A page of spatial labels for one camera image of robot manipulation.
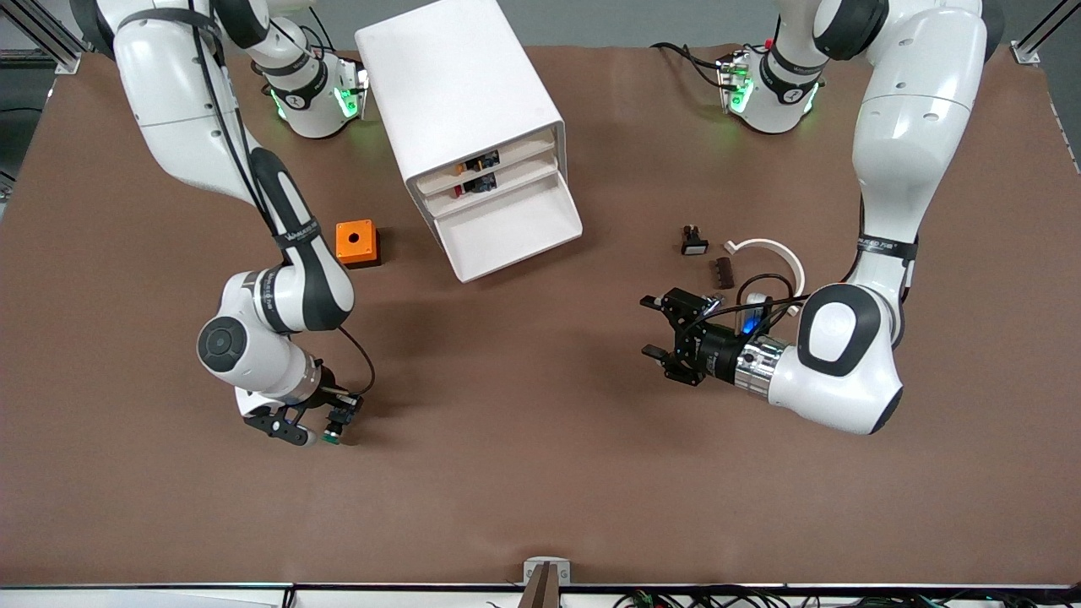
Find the black white square push button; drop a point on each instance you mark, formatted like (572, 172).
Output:
(694, 245)

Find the green push button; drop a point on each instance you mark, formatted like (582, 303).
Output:
(329, 438)

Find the white drawer cabinet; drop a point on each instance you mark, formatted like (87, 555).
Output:
(456, 84)

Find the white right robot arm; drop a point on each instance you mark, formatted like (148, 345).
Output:
(169, 93)

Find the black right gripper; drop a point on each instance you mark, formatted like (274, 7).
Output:
(331, 400)

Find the red blue electrical component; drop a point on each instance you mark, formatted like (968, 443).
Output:
(477, 186)

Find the aluminium frame profile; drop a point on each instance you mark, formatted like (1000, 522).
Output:
(59, 61)
(1026, 53)

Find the grey metal mounting bracket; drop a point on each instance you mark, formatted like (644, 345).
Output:
(529, 572)

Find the orange button enclosure box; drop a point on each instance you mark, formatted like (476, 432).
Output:
(355, 241)

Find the white plastic drawer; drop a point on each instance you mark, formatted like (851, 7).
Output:
(515, 232)
(524, 153)
(524, 171)

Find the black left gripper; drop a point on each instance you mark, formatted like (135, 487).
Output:
(714, 350)

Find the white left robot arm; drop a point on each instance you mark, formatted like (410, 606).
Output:
(920, 101)

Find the brown terminal block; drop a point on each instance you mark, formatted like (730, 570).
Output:
(725, 274)

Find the black orange electrical component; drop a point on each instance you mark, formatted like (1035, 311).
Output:
(486, 159)

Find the white curved plastic bracket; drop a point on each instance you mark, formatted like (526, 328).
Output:
(790, 263)

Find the dark camera mount pole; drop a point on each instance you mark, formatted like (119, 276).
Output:
(540, 591)

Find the white table edge frame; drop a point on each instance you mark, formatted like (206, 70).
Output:
(127, 599)

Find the brown table cover mat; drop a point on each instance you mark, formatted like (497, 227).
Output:
(540, 473)

